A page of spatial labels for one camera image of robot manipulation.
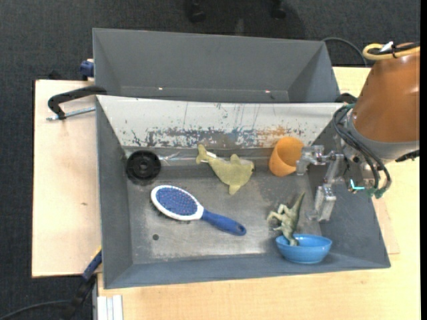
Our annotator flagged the black round wheel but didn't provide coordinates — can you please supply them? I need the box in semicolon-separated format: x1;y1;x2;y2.
125;149;162;184

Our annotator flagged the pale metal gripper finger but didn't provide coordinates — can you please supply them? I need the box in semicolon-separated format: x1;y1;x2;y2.
296;145;336;176
306;183;337;222

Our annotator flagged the blue bowl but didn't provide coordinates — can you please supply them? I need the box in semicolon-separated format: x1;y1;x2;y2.
275;233;333;265

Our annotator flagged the yellow-green toy dolphin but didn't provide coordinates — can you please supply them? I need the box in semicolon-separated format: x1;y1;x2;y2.
195;143;256;196

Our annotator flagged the orange cup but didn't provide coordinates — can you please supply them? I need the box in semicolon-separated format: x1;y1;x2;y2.
268;136;306;178

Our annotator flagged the green toy dinosaur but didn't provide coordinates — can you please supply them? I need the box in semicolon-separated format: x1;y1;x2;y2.
266;191;306;247

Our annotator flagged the grey metal bin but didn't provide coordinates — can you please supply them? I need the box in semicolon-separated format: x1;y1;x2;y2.
91;27;392;290

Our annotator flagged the blue and white hairbrush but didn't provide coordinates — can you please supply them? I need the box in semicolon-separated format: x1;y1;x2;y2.
149;184;248;237

